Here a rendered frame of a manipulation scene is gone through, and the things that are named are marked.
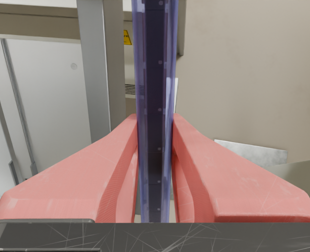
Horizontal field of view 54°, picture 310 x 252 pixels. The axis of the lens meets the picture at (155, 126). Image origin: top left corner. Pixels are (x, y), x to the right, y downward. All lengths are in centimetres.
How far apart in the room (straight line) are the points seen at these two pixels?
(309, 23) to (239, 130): 48
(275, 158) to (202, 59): 44
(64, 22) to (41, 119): 33
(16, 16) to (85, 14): 41
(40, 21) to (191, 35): 70
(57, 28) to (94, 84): 39
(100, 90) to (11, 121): 11
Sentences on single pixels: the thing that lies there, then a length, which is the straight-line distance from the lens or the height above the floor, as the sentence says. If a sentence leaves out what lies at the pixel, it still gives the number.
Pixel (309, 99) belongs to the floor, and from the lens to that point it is 120.
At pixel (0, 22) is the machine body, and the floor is 56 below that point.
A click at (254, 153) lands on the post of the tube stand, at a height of 1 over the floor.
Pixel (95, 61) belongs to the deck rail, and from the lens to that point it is 24.
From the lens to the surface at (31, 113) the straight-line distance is 31.
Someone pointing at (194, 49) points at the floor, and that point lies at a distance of 118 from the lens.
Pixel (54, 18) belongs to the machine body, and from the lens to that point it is 60.
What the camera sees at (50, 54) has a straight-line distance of 27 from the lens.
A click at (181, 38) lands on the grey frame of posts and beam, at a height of 14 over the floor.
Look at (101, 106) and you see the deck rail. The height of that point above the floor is 83.
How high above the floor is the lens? 107
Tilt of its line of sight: 79 degrees down
